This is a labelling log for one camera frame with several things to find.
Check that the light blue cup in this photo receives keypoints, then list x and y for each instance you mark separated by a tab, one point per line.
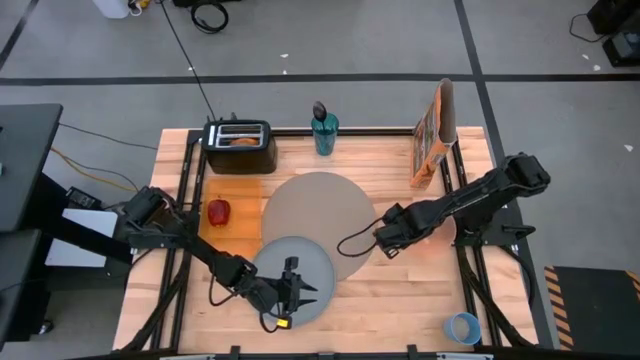
462	329

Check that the Cheerios cereal box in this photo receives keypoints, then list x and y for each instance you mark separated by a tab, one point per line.
427	145

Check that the round beige placemat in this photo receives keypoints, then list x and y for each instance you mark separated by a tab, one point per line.
320	210

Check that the black aluminium table frame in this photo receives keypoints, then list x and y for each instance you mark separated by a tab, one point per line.
375	132

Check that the round grey plate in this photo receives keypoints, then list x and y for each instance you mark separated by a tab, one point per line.
310	260

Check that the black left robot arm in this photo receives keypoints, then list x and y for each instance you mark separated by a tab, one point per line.
210	255

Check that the white floor container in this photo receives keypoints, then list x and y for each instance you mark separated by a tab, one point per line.
112	7

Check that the black power adapter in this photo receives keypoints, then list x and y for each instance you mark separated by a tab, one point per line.
82	198

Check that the white flat panel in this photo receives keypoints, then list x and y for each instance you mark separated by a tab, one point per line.
90	220

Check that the black workstation desk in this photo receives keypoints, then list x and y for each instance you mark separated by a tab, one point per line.
25	165

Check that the black two-slot toaster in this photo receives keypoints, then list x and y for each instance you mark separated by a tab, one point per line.
240	157

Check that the toasted bagel half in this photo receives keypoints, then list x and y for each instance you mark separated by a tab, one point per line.
244	142

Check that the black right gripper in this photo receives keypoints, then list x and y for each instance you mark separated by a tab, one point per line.
395	230

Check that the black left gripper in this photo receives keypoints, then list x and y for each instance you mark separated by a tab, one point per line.
287	295

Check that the black floor equipment case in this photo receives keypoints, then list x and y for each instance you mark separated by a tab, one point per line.
620	30

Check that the red apple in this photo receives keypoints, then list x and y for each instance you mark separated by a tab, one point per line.
219	212

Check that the teal ribbed tumbler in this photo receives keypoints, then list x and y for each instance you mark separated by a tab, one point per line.
325	137

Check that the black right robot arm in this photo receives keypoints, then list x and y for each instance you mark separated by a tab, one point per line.
465	200

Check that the black hazard-striped floor mat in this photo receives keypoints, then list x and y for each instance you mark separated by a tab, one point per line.
595	305

